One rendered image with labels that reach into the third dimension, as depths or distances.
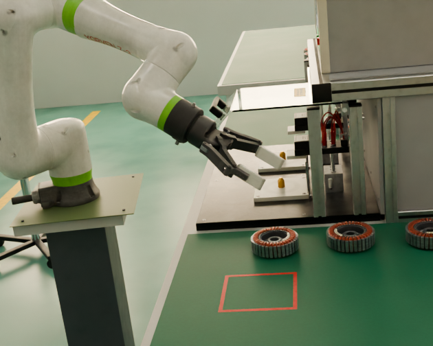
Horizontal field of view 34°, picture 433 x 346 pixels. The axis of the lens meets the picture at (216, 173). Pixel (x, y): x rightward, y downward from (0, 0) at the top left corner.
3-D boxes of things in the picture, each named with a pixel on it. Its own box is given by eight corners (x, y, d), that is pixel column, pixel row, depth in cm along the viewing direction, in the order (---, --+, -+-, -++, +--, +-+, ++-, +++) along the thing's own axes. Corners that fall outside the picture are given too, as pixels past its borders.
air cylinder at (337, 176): (325, 193, 195) (324, 174, 194) (324, 183, 202) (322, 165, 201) (343, 191, 195) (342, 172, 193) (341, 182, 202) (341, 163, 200)
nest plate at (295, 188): (253, 202, 194) (253, 198, 194) (256, 182, 209) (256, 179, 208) (308, 198, 192) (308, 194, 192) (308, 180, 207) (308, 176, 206)
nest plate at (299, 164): (258, 172, 217) (258, 169, 217) (260, 157, 231) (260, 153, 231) (307, 169, 215) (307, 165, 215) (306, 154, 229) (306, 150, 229)
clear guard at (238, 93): (209, 135, 176) (207, 112, 174) (219, 110, 198) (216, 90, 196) (343, 125, 171) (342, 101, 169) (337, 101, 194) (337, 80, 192)
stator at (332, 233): (363, 230, 174) (363, 216, 173) (383, 248, 164) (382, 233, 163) (320, 238, 173) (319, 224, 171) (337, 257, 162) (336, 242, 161)
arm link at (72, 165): (35, 186, 215) (23, 125, 209) (75, 170, 226) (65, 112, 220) (61, 192, 207) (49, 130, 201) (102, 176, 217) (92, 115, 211)
